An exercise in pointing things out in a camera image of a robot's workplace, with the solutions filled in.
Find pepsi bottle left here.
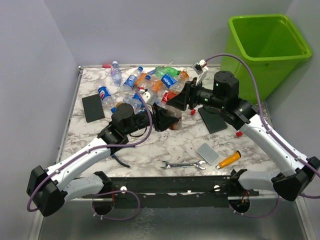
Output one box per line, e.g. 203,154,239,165
98,86,116,114

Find red label bottle by bin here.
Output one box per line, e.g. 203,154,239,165
236,131,243,138

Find loose red bottle cap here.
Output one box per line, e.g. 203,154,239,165
190,109,196,116

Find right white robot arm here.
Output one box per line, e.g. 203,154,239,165
167,71,320,202

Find blue label bottle back right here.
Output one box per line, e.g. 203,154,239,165
161,73,184,94

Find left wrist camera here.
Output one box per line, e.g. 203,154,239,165
139,88,158,106

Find orange label bottle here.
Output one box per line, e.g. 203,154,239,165
135,73,165,96
177,69,190,86

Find grey rectangular sharpening stone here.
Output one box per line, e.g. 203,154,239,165
196,143,220,165

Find green plastic bin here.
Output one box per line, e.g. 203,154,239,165
220,14,312,104

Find left black foam pad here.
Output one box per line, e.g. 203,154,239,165
81,94,105,123

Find black foam pad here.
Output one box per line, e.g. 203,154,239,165
198,106,228,134
81,94,105,123

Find orange label bottle centre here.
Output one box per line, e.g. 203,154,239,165
135,73,165,96

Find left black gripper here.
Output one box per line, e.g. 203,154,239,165
124,102,179,136

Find pepsi bottle centre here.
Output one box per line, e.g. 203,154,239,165
123,93,142,114

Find green sprite bottle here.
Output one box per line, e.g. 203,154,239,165
154,66,181,78

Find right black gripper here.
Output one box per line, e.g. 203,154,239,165
167,76,226,110

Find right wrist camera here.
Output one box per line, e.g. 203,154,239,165
192,59,209,86

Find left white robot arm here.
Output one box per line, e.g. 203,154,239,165
26,103,179,217

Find silver open-end wrench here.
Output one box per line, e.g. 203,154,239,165
160,160,206,170

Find orange label bottle back right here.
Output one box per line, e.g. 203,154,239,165
177,69,190,86

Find blue label bottle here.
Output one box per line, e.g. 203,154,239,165
161,73,184,94
121,66,143,92

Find black base frame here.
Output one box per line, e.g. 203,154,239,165
94,174,251,210

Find small clear bottle back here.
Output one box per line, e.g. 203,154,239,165
111,61,122,86

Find red label cola bottle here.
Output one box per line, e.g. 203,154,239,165
168,107,182,130

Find pepsi bottle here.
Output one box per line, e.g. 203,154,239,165
98,86,116,114
123,93,142,114

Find blue label bottle back left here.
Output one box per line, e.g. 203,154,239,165
121,66,143,92

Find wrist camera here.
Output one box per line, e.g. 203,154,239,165
139,88,158,106
192,59,209,86

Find right black foam pad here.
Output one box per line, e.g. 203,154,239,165
198,106,228,134

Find blue handled pliers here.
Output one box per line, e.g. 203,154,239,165
111,154,131,168

